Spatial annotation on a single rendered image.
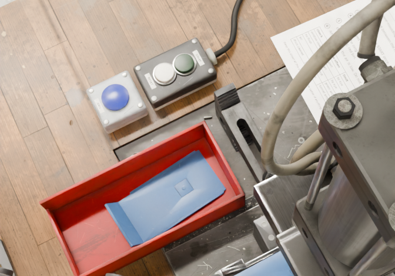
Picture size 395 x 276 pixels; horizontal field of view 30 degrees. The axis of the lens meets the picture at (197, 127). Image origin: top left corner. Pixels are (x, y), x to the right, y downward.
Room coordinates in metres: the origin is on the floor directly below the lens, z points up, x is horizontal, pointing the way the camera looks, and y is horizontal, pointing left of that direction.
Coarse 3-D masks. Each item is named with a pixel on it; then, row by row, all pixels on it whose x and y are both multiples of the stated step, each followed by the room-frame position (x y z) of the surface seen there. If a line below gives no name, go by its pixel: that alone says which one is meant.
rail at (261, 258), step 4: (276, 248) 0.16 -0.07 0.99; (268, 252) 0.15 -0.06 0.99; (272, 252) 0.15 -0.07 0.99; (276, 252) 0.15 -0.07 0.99; (260, 256) 0.15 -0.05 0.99; (264, 256) 0.15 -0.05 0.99; (268, 256) 0.15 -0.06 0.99; (252, 260) 0.15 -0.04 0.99; (256, 260) 0.15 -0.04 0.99; (260, 260) 0.15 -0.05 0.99; (248, 264) 0.14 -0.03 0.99; (252, 264) 0.14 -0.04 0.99
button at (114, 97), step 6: (114, 84) 0.44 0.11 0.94; (108, 90) 0.43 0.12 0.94; (114, 90) 0.43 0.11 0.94; (120, 90) 0.43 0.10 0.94; (126, 90) 0.43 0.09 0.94; (102, 96) 0.42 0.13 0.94; (108, 96) 0.42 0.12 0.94; (114, 96) 0.42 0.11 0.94; (120, 96) 0.42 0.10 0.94; (126, 96) 0.42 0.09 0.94; (102, 102) 0.41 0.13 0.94; (108, 102) 0.41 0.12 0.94; (114, 102) 0.41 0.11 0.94; (120, 102) 0.41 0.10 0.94; (126, 102) 0.41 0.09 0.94; (108, 108) 0.40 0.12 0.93; (114, 108) 0.40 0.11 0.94; (120, 108) 0.40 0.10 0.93
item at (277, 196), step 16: (272, 176) 0.21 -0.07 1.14; (288, 176) 0.20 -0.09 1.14; (304, 176) 0.20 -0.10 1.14; (256, 192) 0.19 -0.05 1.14; (272, 192) 0.19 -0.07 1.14; (288, 192) 0.19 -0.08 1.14; (304, 192) 0.18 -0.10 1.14; (272, 208) 0.17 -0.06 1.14; (288, 208) 0.17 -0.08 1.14; (272, 224) 0.16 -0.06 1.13; (288, 224) 0.15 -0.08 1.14; (288, 240) 0.13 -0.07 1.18; (288, 256) 0.11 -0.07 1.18; (304, 256) 0.11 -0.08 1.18; (304, 272) 0.10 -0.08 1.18; (320, 272) 0.09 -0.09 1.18
